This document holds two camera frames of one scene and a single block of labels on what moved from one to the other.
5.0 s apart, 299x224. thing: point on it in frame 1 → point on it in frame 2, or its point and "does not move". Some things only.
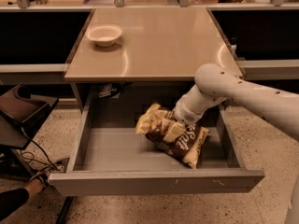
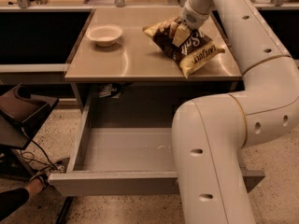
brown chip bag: (154, 120) → (198, 49)
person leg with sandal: (11, 202) does not move
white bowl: (104, 35) does not move
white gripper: (186, 114) → (195, 17)
